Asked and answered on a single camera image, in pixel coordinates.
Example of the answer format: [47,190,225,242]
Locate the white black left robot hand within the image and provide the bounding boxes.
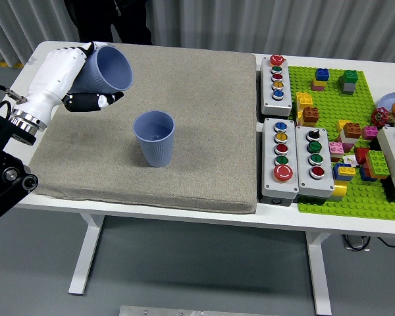
[18,41,125,121]

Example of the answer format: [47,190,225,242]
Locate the blue ribbed plastic cup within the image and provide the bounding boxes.
[67,45,134,96]
[132,111,176,168]

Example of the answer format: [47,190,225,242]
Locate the person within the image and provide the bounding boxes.
[64,0,154,47]

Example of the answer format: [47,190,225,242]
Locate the grey-brown fabric mat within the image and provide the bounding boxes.
[29,41,258,214]

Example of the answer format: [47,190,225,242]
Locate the white table leg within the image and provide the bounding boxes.
[305,232,332,316]
[68,213,105,296]

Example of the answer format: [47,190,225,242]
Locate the white pleated curtain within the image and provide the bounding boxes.
[0,0,395,66]

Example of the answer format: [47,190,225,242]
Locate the grey five-button control box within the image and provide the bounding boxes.
[259,54,292,117]
[260,117,300,202]

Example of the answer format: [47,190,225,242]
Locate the brown toy brick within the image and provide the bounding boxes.
[302,107,320,128]
[343,122,363,140]

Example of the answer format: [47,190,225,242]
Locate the green studded baseplate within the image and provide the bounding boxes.
[288,65,395,221]

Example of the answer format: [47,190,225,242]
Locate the grey toy brick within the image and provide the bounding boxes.
[337,76,357,97]

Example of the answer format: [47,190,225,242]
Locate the yellow round toy brick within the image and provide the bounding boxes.
[330,180,348,198]

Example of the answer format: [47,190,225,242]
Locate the red toy brick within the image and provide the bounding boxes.
[353,147,371,165]

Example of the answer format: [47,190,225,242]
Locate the magenta toy brick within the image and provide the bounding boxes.
[361,126,380,141]

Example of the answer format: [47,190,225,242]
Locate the brass valve red handwheel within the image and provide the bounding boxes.
[370,107,395,129]

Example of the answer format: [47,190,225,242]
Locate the large green toy brick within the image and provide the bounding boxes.
[364,149,390,180]

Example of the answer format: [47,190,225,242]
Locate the light blue plate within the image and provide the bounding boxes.
[378,92,395,118]

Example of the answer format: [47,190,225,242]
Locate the grey control box green buttons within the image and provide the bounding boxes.
[377,126,395,198]

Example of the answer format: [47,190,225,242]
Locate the grey selector switch control box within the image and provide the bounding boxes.
[294,125,335,199]

